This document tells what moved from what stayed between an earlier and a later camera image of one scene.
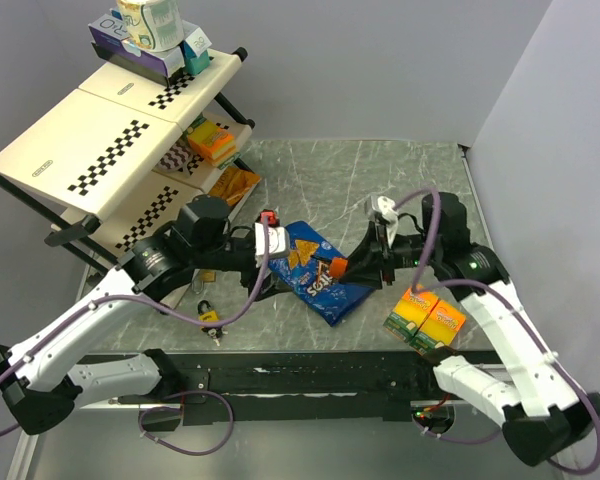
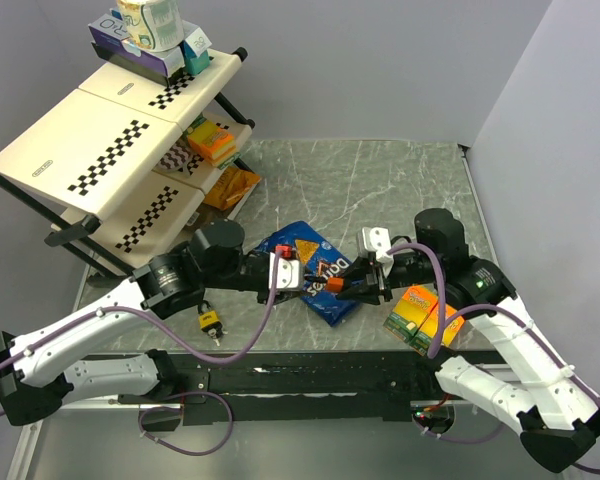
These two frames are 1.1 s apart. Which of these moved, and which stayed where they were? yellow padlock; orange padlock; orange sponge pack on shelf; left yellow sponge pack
Moved: orange padlock
Stayed: orange sponge pack on shelf; left yellow sponge pack; yellow padlock
